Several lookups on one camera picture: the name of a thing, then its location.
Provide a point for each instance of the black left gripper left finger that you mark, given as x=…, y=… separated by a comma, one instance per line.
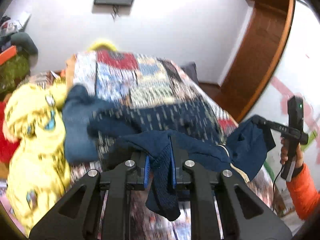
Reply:
x=98, y=204

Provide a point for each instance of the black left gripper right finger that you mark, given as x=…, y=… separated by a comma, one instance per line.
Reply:
x=222, y=206

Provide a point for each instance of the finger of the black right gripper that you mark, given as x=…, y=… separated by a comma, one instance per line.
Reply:
x=262, y=122

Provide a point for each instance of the navy patterned hooded jacket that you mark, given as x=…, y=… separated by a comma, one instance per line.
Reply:
x=122, y=131

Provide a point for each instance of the orange right sleeve forearm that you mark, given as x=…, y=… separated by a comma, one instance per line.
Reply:
x=303, y=192

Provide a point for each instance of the right hand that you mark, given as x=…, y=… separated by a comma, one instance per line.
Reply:
x=284, y=153

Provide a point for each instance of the yellow cartoon blanket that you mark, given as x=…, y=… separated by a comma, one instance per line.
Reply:
x=39, y=174

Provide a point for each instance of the blue denim jeans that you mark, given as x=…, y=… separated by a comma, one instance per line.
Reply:
x=79, y=146

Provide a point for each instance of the brown wooden door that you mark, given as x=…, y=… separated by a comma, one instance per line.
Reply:
x=256, y=59

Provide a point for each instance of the dark blue pillow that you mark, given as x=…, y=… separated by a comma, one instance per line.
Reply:
x=191, y=70

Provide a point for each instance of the red cloth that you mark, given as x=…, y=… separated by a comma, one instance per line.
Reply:
x=8, y=148

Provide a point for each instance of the colourful patchwork bedspread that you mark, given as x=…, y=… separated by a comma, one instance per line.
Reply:
x=138, y=81

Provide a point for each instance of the orange box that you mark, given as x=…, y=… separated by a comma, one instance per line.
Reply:
x=8, y=54

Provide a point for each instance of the dark green cushion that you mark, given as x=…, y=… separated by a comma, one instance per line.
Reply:
x=24, y=41

